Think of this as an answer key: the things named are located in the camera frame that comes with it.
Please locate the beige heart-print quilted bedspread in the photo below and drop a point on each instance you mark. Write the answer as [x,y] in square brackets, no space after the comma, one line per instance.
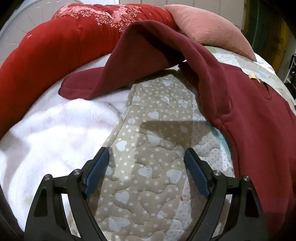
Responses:
[143,162]

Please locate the dark green door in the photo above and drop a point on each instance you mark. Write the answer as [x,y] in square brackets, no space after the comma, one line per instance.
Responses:
[266,27]

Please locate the maroon sweatshirt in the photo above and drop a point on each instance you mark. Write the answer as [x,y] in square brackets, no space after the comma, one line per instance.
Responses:
[254,115]

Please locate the red floral quilt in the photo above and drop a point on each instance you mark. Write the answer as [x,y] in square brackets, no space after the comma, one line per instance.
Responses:
[46,58]

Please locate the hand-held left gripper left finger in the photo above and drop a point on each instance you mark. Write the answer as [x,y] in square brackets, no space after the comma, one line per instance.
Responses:
[98,170]

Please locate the white fleece blanket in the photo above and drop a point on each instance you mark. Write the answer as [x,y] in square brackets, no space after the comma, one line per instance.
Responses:
[46,139]

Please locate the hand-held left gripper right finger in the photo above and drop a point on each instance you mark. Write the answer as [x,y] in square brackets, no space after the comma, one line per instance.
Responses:
[195,171]

